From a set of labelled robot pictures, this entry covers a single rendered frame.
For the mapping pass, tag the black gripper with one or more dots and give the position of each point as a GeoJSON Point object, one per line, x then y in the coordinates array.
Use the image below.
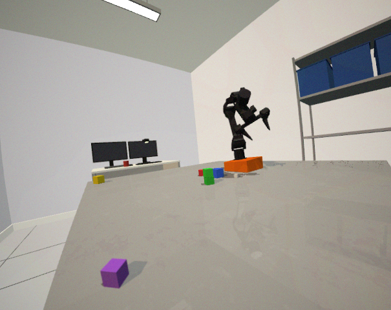
{"type": "Point", "coordinates": [264, 113]}

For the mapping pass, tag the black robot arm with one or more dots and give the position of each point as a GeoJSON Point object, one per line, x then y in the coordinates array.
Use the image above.
{"type": "Point", "coordinates": [241, 98]}

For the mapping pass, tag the green block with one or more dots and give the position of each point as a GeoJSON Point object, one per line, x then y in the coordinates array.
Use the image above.
{"type": "Point", "coordinates": [209, 180]}
{"type": "Point", "coordinates": [208, 172]}

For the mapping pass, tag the blue block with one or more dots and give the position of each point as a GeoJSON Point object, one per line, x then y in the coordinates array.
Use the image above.
{"type": "Point", "coordinates": [218, 173]}

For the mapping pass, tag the purple block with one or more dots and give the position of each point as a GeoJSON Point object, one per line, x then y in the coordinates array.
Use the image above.
{"type": "Point", "coordinates": [114, 273]}

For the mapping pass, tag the yellow block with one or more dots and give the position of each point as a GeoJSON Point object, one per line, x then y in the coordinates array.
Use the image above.
{"type": "Point", "coordinates": [98, 179]}

